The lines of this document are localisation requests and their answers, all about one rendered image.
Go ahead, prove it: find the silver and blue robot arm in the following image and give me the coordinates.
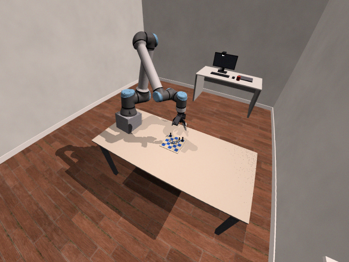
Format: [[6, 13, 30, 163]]
[[120, 31, 187, 126]]

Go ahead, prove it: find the blue and cream chessboard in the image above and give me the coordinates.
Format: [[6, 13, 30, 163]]
[[159, 133, 186, 153]]

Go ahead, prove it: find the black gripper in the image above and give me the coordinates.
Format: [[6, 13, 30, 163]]
[[177, 112, 187, 131]]

